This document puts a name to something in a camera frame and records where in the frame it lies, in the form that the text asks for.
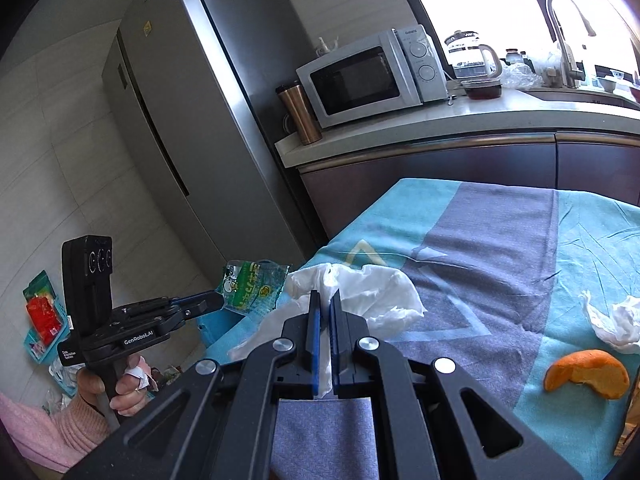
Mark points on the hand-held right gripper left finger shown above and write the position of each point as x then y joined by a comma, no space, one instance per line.
315,350

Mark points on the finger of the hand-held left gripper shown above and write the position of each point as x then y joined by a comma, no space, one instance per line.
190,296
205,306

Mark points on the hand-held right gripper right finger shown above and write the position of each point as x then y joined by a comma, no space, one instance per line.
336,360

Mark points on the blue plastic bin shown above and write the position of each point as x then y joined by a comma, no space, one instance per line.
212,330

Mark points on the green snack wrapper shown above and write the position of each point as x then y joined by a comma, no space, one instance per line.
250,290

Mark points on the white plastic bag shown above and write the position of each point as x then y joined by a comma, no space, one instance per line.
380,295

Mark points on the orange peel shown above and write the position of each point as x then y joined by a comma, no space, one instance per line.
587,375

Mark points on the white tissue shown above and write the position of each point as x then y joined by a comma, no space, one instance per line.
612,322

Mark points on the person's left forearm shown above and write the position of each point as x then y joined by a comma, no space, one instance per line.
60,435

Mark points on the person's left hand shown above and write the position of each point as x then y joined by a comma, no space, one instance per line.
127,400

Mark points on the teal storage basket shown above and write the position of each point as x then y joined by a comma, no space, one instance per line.
55,345

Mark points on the red snack packet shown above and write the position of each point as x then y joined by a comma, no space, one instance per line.
42,317

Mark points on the teal grey printed tablecloth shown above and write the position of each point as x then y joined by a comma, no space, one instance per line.
490,270

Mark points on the grey refrigerator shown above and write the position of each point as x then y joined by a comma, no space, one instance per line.
200,110

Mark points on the copper thermos tumbler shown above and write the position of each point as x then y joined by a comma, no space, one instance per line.
300,115

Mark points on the kitchen counter with cabinets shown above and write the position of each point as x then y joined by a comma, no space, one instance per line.
450,160

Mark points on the white microwave oven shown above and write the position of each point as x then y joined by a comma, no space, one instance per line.
360,80

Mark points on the white figurine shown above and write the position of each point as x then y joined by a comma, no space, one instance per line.
326,47

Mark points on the dark lidded food container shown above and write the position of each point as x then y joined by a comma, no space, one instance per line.
481,89

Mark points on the glass electric kettle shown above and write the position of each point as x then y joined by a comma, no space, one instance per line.
470,57

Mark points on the clear plastic bags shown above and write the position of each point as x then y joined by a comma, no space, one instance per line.
520,72

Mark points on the kitchen sink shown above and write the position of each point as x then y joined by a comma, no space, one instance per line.
590,97

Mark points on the steel kitchen faucet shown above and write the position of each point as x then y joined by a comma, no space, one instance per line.
570,55

